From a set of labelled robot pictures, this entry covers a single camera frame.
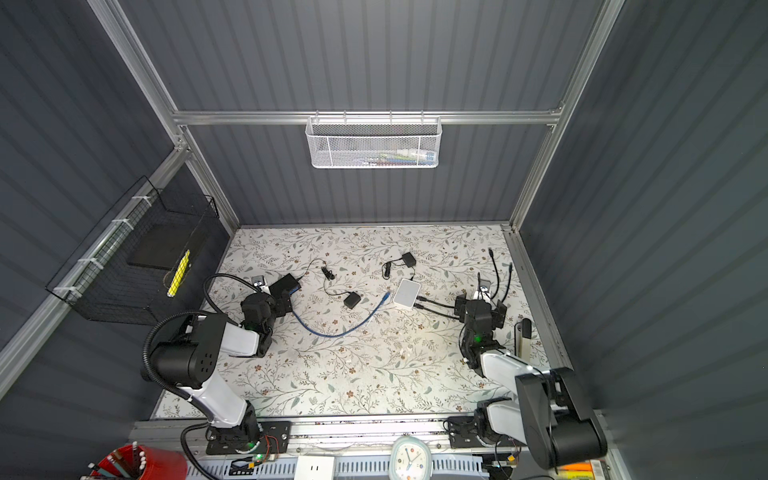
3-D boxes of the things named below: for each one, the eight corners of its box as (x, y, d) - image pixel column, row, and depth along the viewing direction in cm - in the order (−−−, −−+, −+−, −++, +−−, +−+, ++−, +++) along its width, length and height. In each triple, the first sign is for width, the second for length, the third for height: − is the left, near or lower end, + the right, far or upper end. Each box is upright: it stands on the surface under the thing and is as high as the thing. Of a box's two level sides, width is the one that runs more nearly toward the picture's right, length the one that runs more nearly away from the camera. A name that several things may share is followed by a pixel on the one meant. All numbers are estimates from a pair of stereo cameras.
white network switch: (392, 303, 100) (392, 299, 99) (401, 281, 106) (401, 277, 104) (412, 309, 99) (412, 306, 97) (420, 286, 105) (420, 283, 103)
